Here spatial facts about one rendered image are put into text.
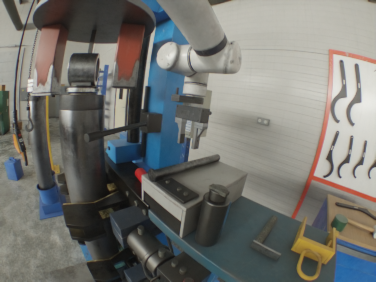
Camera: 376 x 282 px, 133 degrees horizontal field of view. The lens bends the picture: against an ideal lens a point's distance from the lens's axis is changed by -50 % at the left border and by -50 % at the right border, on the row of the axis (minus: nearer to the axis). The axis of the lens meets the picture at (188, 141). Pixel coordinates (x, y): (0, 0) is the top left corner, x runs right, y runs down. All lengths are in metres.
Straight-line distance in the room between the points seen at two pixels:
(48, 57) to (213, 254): 0.95
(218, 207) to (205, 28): 0.41
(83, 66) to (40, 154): 1.54
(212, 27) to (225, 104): 2.14
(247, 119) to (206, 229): 1.94
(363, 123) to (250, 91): 1.54
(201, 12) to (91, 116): 0.53
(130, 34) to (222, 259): 0.86
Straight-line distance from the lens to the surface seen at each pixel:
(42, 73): 0.80
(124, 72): 0.68
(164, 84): 0.83
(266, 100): 2.20
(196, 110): 0.56
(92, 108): 0.67
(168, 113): 0.84
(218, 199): 0.42
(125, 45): 0.71
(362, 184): 2.28
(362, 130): 2.15
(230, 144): 2.42
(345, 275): 1.38
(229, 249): 0.55
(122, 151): 0.96
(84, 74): 0.70
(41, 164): 2.13
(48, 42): 0.82
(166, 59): 0.47
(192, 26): 0.34
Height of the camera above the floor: 1.47
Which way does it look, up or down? 14 degrees down
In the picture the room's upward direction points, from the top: 7 degrees clockwise
